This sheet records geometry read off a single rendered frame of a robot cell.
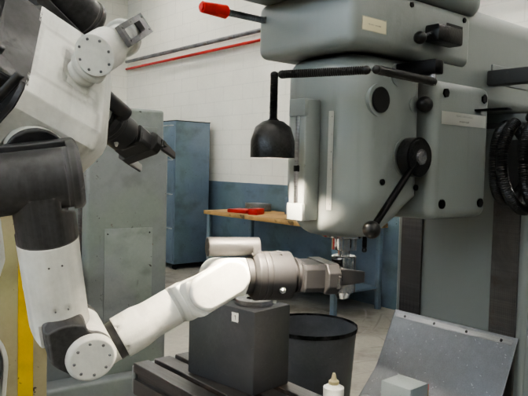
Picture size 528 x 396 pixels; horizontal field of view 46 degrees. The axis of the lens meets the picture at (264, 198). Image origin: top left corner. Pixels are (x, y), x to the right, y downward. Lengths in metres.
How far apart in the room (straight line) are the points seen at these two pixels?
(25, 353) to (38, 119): 1.86
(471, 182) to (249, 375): 0.63
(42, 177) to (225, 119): 7.71
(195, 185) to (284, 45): 7.43
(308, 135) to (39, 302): 0.51
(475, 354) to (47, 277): 0.91
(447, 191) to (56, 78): 0.72
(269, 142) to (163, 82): 9.07
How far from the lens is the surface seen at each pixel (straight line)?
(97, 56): 1.00
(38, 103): 1.00
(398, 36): 1.11
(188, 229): 8.51
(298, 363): 3.08
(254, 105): 8.10
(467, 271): 1.47
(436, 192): 1.19
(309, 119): 1.07
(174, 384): 1.50
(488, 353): 1.44
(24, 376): 2.79
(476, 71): 1.32
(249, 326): 1.39
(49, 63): 1.06
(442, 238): 1.49
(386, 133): 1.10
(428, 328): 1.53
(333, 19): 1.05
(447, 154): 1.21
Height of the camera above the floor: 1.43
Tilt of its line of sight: 3 degrees down
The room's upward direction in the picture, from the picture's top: 1 degrees clockwise
